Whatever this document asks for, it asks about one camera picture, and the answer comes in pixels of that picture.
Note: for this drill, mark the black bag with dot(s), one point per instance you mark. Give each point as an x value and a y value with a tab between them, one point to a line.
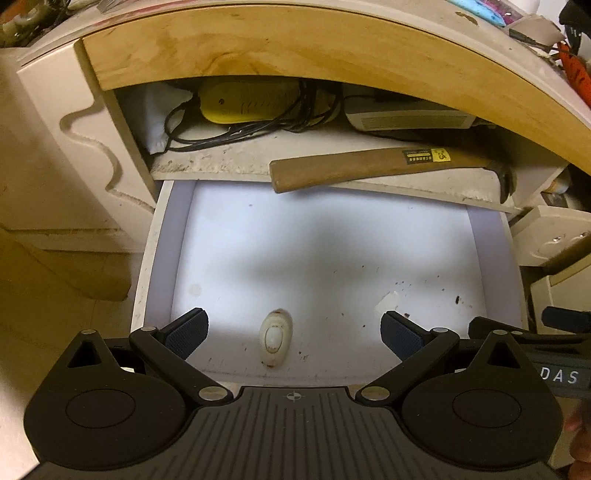
577	23

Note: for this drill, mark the white plastic jar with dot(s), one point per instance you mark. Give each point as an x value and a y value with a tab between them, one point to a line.
531	5

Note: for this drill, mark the yellow plastic device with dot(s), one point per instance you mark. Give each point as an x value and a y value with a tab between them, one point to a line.
249	101

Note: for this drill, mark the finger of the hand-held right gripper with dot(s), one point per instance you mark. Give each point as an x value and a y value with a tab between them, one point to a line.
568	319
545	339

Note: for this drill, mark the cream cabinet panel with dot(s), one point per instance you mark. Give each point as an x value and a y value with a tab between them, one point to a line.
558	290

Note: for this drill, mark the white plastic bag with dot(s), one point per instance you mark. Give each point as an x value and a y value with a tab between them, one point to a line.
152	115

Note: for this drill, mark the white box device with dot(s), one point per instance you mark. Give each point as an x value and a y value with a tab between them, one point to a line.
411	117

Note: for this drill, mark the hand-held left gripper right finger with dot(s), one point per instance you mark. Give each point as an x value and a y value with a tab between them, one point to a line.
400	336

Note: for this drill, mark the orange plastic basket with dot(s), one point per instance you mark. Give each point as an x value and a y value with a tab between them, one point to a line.
577	74

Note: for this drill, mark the white desk with wooden edge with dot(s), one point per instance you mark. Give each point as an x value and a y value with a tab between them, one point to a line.
286	46

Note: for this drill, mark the white work gloves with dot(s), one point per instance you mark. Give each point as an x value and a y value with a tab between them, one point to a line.
21	23

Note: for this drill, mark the person's right hand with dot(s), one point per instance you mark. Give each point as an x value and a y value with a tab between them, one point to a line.
579	438

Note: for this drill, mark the small white drawer with knobs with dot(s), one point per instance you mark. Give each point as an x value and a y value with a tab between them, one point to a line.
554	235

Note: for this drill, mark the blue packet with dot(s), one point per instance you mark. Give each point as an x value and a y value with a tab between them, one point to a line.
466	5

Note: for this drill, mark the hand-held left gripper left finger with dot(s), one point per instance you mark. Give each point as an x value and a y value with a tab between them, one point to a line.
187	334

